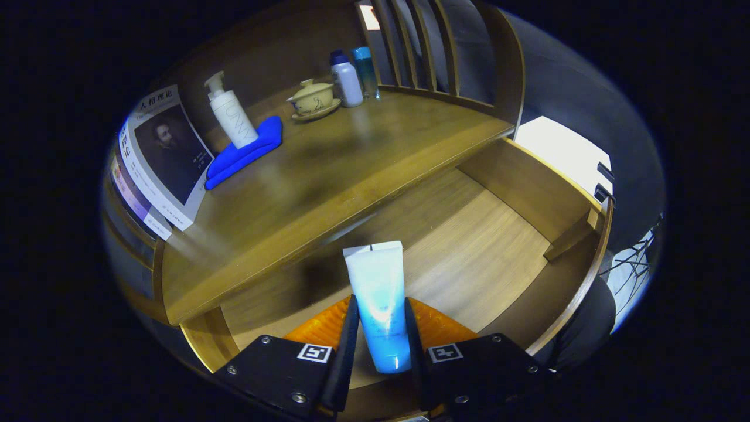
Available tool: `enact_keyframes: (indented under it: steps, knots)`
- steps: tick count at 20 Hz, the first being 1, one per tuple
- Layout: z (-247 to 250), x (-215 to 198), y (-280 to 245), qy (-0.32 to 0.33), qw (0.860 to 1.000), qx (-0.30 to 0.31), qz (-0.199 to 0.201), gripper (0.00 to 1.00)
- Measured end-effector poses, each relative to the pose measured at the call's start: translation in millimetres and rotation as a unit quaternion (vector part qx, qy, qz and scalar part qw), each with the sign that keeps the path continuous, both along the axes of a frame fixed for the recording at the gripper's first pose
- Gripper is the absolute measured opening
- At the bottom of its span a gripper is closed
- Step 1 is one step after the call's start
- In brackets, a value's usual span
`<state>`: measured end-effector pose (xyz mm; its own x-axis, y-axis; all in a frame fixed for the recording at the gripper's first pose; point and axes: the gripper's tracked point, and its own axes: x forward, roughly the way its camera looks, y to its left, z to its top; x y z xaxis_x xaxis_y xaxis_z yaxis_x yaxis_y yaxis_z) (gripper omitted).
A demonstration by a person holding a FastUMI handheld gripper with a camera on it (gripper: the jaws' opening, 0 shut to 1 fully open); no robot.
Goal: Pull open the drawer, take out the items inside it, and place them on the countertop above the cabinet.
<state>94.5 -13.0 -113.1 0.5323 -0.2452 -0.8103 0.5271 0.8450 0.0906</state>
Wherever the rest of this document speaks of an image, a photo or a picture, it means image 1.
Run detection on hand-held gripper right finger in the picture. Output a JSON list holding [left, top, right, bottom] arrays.
[[404, 297, 548, 420]]

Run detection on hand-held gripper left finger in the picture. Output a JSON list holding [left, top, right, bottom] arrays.
[[214, 295, 360, 420]]

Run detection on light blue cream tube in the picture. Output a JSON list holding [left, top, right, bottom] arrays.
[[343, 241, 412, 374]]

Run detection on brown wooden drawer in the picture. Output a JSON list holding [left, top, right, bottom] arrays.
[[180, 138, 615, 422]]

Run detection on wooden countertop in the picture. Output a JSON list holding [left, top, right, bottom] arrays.
[[161, 88, 515, 326]]

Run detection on white drawer unit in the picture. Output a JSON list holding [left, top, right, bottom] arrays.
[[514, 116, 615, 203]]

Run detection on brown wooden cabinet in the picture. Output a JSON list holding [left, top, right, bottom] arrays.
[[100, 0, 528, 329]]

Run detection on blue folded cloth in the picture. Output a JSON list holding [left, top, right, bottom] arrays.
[[205, 115, 284, 190]]

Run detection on purple spine book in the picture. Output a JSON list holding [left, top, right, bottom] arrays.
[[110, 155, 173, 241]]

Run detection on yellow lidded teacup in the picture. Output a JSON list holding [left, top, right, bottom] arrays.
[[286, 79, 342, 122]]

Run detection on white pump bottle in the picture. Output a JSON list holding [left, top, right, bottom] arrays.
[[204, 71, 260, 149]]

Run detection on large white portrait book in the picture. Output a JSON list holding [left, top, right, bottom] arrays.
[[119, 84, 215, 231]]

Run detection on white bottle blue cap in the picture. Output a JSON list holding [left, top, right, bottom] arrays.
[[329, 50, 364, 108]]

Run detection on slim teal bottle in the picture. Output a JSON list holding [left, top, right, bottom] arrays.
[[352, 46, 380, 99]]

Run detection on black floor cables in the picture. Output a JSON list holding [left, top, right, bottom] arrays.
[[602, 217, 662, 297]]

